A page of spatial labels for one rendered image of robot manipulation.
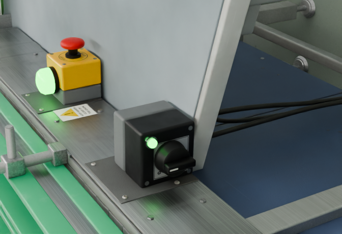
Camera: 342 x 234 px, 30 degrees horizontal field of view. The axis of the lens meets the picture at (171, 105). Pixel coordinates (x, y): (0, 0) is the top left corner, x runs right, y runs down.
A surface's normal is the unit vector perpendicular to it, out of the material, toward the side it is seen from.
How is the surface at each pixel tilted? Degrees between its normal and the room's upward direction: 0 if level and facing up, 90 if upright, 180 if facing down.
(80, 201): 90
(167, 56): 0
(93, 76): 90
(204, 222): 90
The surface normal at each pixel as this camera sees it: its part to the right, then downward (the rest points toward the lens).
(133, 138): -0.86, 0.20
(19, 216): 0.02, -0.91
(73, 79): 0.51, 0.37
